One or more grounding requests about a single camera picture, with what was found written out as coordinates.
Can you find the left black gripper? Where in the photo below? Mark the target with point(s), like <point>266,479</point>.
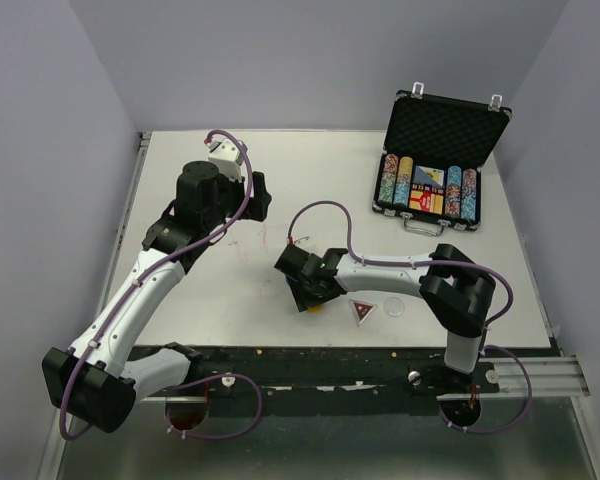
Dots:
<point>256,207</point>

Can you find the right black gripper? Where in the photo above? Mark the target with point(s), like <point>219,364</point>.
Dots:
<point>303,299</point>

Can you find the blue poker chip stack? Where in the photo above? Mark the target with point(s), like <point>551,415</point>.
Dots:
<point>401,193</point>

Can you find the red playing card deck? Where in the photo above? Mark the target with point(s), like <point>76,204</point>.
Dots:
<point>426,201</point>

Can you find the blue playing card deck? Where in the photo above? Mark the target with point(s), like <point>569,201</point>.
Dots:
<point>429,176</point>

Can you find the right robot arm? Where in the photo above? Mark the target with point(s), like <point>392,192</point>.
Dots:
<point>457,291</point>

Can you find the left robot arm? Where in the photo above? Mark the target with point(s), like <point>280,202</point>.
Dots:
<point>94,380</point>

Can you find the triangular all-in marker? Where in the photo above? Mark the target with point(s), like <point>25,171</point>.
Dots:
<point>361,310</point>

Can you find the clear round button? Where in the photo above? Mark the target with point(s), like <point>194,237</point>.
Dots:
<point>394,307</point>

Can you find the red white chip row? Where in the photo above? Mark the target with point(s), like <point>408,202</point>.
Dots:
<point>388,179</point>

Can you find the yellow chip row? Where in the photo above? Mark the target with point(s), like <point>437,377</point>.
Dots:
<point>405,169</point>

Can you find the black poker chip case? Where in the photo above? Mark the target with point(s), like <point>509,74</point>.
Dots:
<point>440,132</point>

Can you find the right aluminium extrusion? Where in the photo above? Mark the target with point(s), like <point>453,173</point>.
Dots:
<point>550,377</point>

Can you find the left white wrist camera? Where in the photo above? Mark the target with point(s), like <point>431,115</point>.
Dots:
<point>227,158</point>

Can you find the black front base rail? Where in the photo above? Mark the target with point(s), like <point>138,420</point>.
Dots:
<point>325,381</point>

